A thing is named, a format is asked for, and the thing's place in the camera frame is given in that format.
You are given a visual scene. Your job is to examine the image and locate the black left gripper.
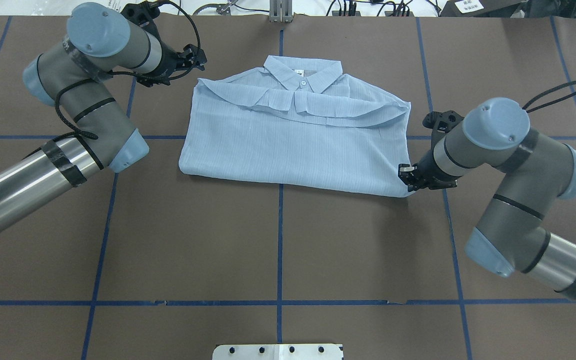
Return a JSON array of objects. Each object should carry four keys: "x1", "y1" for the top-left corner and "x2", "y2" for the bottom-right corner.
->
[{"x1": 135, "y1": 44, "x2": 208, "y2": 88}]

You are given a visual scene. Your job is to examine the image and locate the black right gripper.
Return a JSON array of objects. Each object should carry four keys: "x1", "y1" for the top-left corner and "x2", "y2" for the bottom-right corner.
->
[{"x1": 398, "y1": 153, "x2": 458, "y2": 192}]

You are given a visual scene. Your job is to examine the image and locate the light blue button shirt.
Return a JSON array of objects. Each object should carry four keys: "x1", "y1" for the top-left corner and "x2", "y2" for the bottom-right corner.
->
[{"x1": 178, "y1": 55, "x2": 412, "y2": 198}]

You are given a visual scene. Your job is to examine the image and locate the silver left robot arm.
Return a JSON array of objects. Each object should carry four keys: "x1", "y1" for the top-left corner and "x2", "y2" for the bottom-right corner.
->
[{"x1": 0, "y1": 0, "x2": 207, "y2": 233}]

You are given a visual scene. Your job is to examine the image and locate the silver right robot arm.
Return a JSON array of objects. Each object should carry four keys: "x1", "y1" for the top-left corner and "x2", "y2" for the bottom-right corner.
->
[{"x1": 398, "y1": 97, "x2": 576, "y2": 301}]

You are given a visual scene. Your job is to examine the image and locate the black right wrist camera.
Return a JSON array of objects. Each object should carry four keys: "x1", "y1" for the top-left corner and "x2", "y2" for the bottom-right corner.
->
[{"x1": 422, "y1": 110, "x2": 464, "y2": 148}]

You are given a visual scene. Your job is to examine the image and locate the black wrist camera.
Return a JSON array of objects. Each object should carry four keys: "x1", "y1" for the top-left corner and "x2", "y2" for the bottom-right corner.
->
[
  {"x1": 119, "y1": 1, "x2": 161, "y2": 35},
  {"x1": 422, "y1": 110, "x2": 464, "y2": 148}
]

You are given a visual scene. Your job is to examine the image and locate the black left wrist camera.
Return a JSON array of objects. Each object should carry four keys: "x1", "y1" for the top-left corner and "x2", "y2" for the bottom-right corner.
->
[{"x1": 119, "y1": 1, "x2": 161, "y2": 35}]

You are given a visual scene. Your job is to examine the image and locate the grey aluminium frame post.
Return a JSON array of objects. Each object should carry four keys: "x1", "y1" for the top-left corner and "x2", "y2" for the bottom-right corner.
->
[{"x1": 269, "y1": 0, "x2": 294, "y2": 23}]

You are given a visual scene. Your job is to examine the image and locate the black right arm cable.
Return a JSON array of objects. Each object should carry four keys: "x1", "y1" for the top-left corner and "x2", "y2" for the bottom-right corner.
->
[{"x1": 522, "y1": 78, "x2": 576, "y2": 114}]

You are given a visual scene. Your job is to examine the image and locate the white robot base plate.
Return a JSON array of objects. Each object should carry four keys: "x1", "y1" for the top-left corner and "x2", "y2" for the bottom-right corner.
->
[{"x1": 212, "y1": 343, "x2": 345, "y2": 360}]

